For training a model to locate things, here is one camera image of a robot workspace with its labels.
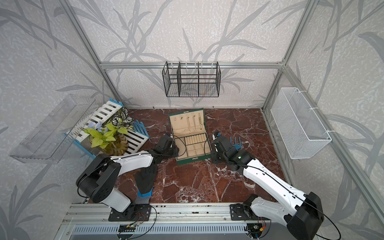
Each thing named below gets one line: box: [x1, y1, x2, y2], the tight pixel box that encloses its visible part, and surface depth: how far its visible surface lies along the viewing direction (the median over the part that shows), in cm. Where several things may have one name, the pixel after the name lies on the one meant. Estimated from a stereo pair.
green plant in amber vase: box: [83, 107, 133, 157], surface depth 79 cm
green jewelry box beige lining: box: [168, 108, 213, 165], surface depth 96 cm
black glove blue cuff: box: [135, 163, 158, 205], surface depth 82 cm
